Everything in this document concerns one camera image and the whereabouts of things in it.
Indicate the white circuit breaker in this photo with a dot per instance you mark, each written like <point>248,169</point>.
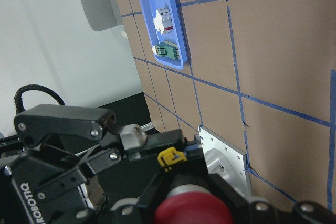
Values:
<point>162,21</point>

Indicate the green terminal block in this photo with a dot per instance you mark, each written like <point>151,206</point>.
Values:
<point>166,49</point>

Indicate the red emergency stop button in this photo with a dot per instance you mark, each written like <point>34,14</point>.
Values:
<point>189,200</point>

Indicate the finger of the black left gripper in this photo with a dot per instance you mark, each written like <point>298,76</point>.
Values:
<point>173,153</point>

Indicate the grey chair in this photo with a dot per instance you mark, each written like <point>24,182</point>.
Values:
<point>102,14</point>

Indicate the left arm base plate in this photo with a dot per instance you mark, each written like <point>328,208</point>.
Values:
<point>225,159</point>

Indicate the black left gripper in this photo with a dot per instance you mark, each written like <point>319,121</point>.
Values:
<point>46,184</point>

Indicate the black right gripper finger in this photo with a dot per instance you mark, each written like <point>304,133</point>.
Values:
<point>259,211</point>

